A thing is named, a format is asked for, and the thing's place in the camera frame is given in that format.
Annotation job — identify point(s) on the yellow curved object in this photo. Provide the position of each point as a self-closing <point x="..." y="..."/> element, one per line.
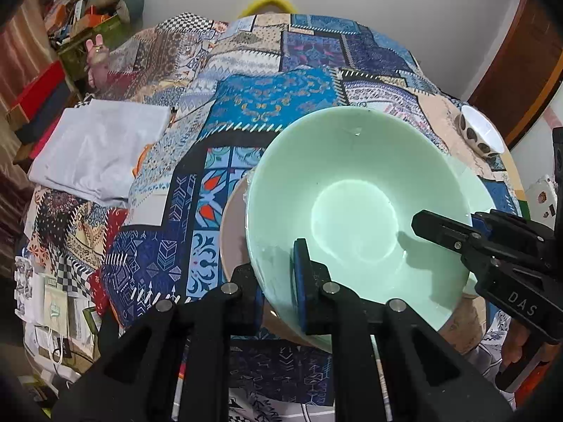
<point x="268" y="0"/>

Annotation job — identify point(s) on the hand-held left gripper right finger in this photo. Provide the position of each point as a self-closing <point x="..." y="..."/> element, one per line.
<point x="301" y="281"/>

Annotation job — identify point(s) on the pile of printed papers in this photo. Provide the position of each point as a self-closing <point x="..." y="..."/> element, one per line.
<point x="52" y="307"/>

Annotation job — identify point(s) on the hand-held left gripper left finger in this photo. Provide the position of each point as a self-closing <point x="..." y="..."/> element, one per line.
<point x="244" y="285"/>

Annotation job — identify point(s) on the pink bowl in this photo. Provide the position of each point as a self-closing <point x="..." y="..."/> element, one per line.
<point x="233" y="237"/>

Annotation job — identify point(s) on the green cardboard box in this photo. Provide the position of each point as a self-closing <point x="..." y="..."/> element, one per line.
<point x="83" y="50"/>

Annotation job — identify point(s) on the brown wooden door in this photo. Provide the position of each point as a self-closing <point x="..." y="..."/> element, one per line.
<point x="519" y="74"/>

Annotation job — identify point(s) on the red box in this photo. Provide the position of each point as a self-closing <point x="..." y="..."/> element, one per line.
<point x="39" y="88"/>

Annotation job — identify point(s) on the person's right hand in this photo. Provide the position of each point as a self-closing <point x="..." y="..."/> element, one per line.
<point x="514" y="347"/>

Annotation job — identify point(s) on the white folded cloth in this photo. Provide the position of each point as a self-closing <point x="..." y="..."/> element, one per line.
<point x="101" y="140"/>

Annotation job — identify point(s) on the pink bunny toy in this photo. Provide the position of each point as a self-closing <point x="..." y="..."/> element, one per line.
<point x="97" y="59"/>

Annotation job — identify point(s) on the mint green bowl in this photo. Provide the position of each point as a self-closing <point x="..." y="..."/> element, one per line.
<point x="352" y="162"/>

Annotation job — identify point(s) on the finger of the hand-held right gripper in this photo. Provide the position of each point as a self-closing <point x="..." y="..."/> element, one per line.
<point x="510" y="228"/>
<point x="440" y="228"/>

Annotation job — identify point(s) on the white spotted object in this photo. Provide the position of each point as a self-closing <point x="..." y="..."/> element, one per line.
<point x="541" y="198"/>

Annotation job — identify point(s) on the white patterned bowl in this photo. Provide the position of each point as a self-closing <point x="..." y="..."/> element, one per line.
<point x="481" y="125"/>

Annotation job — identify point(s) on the dark blue box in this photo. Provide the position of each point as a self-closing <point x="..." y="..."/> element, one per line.
<point x="48" y="110"/>

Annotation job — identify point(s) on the striped brown curtain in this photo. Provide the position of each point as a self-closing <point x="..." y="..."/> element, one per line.
<point x="17" y="44"/>

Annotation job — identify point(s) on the patchwork printed blanket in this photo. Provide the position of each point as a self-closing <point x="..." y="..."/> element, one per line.
<point x="264" y="96"/>

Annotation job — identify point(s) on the green box of clutter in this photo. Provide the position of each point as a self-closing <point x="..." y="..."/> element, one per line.
<point x="70" y="4"/>

